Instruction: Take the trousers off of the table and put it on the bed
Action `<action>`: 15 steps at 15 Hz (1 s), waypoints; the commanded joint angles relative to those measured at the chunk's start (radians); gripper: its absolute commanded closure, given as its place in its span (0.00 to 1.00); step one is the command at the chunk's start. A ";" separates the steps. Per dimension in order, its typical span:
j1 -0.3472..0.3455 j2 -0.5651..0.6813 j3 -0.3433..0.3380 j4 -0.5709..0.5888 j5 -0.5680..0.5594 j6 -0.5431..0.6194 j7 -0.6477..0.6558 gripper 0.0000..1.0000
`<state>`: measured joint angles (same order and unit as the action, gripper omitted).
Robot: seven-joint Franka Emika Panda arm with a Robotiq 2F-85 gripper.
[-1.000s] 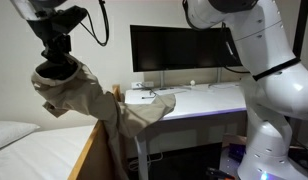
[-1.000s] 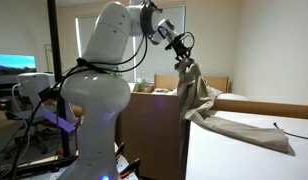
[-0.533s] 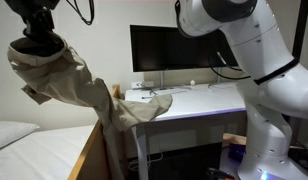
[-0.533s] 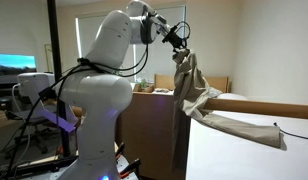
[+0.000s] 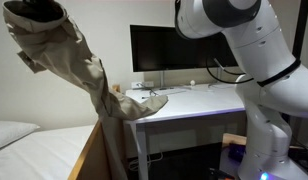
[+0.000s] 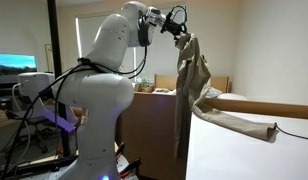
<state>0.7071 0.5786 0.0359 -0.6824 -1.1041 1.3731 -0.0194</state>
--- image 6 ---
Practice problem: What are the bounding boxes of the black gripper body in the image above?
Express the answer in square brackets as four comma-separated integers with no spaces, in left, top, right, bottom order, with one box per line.
[160,11,182,35]

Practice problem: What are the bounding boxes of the beige trousers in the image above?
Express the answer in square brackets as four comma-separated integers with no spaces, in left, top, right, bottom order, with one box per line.
[173,32,278,163]

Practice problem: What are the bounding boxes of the wooden bed headboard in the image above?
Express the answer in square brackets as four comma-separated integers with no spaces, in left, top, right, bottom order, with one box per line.
[153,73,232,94]

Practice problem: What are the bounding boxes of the white window blind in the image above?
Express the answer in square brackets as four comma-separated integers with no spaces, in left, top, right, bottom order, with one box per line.
[132,4,188,79]
[75,13,116,61]

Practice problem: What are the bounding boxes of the small beige item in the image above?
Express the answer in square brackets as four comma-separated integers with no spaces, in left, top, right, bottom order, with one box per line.
[154,87,171,94]

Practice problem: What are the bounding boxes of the small green item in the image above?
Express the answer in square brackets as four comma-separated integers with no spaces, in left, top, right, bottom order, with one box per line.
[138,77,150,90]

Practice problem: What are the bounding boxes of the grey blanket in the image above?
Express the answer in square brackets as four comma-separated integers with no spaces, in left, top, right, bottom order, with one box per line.
[204,86,225,99]

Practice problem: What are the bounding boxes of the white pillow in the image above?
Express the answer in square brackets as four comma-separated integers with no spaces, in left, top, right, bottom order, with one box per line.
[216,92,250,102]

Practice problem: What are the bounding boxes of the black vertical pole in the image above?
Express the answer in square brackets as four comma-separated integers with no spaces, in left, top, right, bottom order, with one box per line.
[46,0,72,158]

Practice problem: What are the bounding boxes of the white desk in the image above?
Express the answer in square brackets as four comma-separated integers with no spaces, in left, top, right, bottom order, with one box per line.
[184,110,308,180]

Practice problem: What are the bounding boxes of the red and black tool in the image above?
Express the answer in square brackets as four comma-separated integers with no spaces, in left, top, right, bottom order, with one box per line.
[114,141,142,179]

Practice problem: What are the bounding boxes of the white box device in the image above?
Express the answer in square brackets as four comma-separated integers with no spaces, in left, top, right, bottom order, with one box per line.
[16,72,79,134]

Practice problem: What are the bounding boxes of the screen with blue picture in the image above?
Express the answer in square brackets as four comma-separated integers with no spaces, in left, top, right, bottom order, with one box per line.
[0,53,38,84]

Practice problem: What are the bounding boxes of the black office chair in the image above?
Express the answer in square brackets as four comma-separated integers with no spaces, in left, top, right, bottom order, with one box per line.
[0,94,62,155]

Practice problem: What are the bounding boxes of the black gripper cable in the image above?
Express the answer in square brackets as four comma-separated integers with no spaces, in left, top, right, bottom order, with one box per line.
[165,4,189,34]

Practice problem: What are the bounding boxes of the framed wall picture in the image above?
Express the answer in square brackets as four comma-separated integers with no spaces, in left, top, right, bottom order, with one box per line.
[43,43,56,73]

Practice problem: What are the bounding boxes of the thin black desk cable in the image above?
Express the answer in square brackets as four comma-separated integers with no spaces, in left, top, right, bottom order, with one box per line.
[273,122,308,143]

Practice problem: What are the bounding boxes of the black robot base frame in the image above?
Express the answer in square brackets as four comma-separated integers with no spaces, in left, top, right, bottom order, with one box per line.
[0,153,80,180]

